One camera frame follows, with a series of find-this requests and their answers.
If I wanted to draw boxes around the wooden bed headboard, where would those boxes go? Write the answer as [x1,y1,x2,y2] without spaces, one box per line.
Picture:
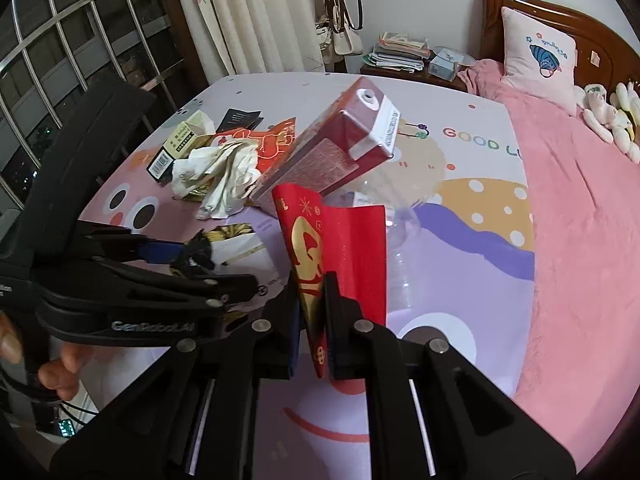
[479,0,640,91]

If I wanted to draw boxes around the pink drink carton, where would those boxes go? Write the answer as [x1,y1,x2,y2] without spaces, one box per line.
[248,76,401,216]

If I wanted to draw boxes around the cream curtain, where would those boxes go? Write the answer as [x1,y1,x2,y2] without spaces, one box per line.
[170,0,326,86]

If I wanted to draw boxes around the white blue small box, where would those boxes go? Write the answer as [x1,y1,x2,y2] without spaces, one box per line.
[427,55,460,82]

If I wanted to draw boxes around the device with green lights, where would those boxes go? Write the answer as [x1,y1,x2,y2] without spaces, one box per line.
[52,417,81,439]

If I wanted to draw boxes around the stack of books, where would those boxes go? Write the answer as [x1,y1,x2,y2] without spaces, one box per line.
[361,31,432,73]

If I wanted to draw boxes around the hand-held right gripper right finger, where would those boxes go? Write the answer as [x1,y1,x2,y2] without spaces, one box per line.
[324,272,576,480]

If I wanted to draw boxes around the clear plastic bottle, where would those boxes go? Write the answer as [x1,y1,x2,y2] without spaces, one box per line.
[345,170,441,311]

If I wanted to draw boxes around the orange red snack packet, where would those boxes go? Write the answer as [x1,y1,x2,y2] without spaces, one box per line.
[215,116,298,173]

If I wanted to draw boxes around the yellow black barcode box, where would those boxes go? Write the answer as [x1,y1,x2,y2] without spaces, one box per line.
[146,110,217,184]

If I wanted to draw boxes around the wooden nightstand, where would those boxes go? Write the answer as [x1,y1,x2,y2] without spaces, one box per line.
[360,60,468,92]

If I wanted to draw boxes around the black card sleeve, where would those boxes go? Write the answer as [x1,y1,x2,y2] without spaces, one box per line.
[215,108,264,134]

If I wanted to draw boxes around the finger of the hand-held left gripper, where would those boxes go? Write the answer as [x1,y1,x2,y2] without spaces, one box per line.
[75,220,216,273]
[35,257,258,348]

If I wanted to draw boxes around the white plush toy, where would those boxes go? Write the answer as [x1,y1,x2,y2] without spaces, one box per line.
[612,80,640,163]
[582,83,623,143]

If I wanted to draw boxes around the crumpled white paper bag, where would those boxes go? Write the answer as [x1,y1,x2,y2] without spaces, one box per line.
[171,139,263,221]

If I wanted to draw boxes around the hanging handbags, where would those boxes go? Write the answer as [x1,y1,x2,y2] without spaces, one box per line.
[314,0,365,63]

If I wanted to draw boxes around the black gold wrapper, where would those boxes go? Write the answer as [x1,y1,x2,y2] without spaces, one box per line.
[170,222,287,325]

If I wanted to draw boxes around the pink bed blanket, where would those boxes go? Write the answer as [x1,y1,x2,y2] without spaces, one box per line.
[457,59,640,456]

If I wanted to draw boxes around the printed cartoon tablecloth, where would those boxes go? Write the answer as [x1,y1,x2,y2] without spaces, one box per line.
[77,72,536,480]

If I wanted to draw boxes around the white cushion with fish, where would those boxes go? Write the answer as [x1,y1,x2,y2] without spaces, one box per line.
[500,6,578,116]

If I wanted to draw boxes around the metal window grille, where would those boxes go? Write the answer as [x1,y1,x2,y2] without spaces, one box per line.
[0,0,201,211]

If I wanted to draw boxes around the red gold paper envelope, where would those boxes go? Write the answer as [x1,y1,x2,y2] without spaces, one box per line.
[271,183,388,381]

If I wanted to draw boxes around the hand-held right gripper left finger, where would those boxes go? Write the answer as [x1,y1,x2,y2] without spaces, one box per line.
[50,272,303,480]

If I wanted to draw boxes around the person's left hand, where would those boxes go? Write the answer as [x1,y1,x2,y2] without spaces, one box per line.
[0,310,98,402]

